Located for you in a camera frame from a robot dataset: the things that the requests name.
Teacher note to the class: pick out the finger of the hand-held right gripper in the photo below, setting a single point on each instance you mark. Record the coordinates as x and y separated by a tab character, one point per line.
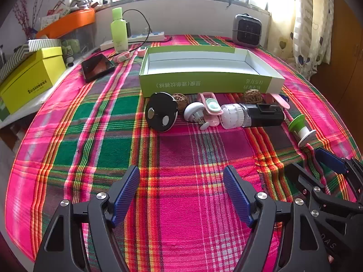
330	160
307	180

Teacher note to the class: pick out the green plastic bottle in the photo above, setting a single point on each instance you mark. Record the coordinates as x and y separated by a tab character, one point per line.
119	31

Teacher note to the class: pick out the white power strip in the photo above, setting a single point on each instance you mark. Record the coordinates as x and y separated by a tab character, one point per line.
153	36

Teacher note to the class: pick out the pink wristband device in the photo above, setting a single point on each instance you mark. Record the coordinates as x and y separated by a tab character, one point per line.
122	57

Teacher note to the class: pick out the striped gift box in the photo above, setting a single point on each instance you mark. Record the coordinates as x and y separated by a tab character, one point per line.
42	44

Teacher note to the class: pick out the pink clip with mint pad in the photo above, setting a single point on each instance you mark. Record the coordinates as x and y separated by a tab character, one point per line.
212	106

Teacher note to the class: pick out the orange box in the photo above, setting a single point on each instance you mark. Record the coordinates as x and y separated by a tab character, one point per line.
71	21

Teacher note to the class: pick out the white mushroom-shaped plug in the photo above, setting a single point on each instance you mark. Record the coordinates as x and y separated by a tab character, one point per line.
192	110

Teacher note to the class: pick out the grey space heater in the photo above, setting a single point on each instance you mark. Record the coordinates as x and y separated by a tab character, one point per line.
246	31

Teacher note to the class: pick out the brown wooden wardrobe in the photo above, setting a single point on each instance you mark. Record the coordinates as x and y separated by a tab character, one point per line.
343	62

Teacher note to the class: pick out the plaid tablecloth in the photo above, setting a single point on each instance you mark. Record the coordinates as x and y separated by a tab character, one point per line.
175	153

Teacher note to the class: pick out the yellow cardboard box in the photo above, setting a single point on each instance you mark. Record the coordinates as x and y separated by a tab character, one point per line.
28	82

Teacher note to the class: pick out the green and white suction knob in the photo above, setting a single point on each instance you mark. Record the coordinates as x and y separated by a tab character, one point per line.
297	121

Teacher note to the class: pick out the black round disc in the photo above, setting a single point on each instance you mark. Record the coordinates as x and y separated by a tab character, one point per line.
158	113

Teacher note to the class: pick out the green and white cardboard box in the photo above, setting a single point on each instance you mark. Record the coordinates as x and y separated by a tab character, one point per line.
198	82

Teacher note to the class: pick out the plain pink clip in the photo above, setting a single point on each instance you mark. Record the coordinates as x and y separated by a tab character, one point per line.
279	100

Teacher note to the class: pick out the purple flower branches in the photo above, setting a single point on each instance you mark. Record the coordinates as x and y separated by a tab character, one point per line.
25	17

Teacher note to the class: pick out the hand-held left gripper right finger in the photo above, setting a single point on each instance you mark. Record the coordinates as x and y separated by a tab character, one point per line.
236	195

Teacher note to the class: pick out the black smartphone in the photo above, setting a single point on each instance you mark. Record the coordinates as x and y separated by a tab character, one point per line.
97	66

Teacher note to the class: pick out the black charger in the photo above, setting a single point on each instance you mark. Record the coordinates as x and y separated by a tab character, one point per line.
129	29

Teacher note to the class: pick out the black rectangular device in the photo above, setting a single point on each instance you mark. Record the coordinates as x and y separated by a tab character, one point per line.
266	116

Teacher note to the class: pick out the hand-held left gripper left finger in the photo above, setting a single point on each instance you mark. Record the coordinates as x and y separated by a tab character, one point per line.
127	192

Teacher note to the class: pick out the small pink gadget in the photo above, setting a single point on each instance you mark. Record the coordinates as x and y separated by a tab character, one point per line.
142	51

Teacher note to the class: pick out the pile of paper packets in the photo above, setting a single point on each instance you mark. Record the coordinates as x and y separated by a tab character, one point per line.
65	5

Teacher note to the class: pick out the heart-print curtain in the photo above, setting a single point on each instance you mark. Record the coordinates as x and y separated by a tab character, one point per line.
309	28

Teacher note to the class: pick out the brown walnut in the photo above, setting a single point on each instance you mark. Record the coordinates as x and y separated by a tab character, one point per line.
179	99
253	96

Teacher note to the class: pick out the glass tank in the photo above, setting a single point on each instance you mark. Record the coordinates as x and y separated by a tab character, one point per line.
82	41

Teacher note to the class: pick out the white lidded clear jar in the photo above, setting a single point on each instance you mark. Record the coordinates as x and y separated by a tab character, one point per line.
231	116

